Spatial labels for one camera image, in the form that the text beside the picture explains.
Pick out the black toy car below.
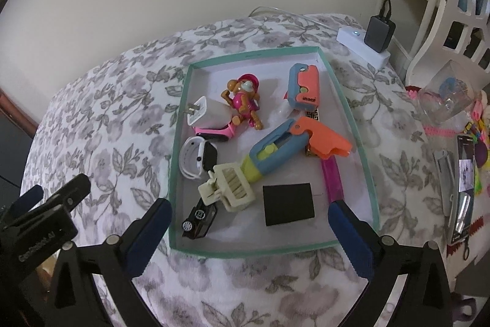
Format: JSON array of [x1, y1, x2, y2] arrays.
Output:
[[181, 199, 218, 240]]

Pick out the pink plastic stick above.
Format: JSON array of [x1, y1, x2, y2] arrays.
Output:
[[321, 156, 345, 204]]

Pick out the cream plastic hair claw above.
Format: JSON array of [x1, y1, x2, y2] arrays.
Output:
[[198, 163, 256, 212]]

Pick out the black wall charger plug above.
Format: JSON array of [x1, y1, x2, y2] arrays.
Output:
[[262, 183, 316, 226]]

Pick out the white wall charger plug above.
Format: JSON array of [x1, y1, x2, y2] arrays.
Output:
[[184, 96, 232, 129]]

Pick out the large orange blue carrot knife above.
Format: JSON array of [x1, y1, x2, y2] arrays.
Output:
[[241, 116, 352, 183]]

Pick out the brown pink puppy figure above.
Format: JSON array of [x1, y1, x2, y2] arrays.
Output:
[[221, 73, 263, 130]]

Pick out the small blue orange carrot knife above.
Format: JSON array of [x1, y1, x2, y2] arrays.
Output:
[[286, 63, 320, 112]]

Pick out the red correction fluid bottle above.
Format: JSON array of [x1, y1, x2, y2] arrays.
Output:
[[270, 92, 295, 121]]

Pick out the black card package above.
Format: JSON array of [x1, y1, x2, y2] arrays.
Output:
[[448, 135, 476, 246]]

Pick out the pink band smartwatch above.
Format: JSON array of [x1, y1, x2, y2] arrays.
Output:
[[194, 122, 236, 143]]

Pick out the small brown cardboard box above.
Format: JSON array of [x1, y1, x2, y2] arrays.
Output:
[[305, 109, 321, 157]]

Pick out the teal rimmed white tray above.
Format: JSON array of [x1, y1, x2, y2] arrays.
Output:
[[169, 47, 379, 259]]

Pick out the clear plastic cup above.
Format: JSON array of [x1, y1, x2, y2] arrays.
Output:
[[418, 61, 475, 125]]

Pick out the white power strip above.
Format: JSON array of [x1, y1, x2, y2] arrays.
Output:
[[336, 26, 390, 70]]

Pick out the white furniture frame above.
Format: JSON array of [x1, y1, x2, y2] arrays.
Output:
[[390, 0, 489, 89]]

